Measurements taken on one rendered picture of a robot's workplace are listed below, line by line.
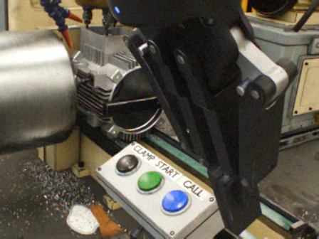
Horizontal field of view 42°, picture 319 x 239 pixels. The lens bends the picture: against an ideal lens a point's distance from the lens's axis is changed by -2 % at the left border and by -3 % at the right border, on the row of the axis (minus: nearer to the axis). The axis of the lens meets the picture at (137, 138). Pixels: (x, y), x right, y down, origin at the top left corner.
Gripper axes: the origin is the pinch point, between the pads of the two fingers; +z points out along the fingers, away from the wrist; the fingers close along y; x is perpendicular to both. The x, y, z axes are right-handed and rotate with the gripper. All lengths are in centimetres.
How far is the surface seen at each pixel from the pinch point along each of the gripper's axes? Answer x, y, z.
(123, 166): 0.9, 21.5, 9.5
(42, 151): 3, 75, 35
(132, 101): -16, 51, 23
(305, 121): -66, 50, 66
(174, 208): 1.0, 10.9, 9.6
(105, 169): 2.5, 24.1, 10.3
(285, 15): -76, 61, 36
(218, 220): -2.5, 8.5, 13.4
